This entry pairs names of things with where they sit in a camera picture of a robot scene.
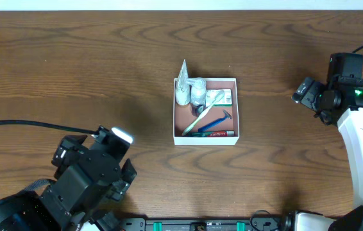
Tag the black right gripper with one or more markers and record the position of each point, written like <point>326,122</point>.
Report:
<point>307,95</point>

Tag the green and white toothbrush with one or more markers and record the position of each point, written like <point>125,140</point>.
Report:
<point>218,97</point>

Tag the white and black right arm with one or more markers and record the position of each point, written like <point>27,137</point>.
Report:
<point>350,126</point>

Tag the white and green small box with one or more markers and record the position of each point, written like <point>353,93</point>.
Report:
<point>224,102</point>

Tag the clear pump bottle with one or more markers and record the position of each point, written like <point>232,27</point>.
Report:
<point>198,92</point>

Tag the blue disposable razor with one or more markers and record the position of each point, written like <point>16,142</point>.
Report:
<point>216,122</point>

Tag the red and green toothpaste tube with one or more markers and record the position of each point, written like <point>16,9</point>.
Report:
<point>224,133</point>

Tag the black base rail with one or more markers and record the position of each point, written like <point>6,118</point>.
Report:
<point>259,221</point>

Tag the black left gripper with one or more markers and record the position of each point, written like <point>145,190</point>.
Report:
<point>117,181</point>

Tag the white upright tube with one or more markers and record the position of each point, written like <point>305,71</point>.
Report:
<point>182,88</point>

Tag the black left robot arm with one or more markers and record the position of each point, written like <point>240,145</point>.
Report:
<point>25,211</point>

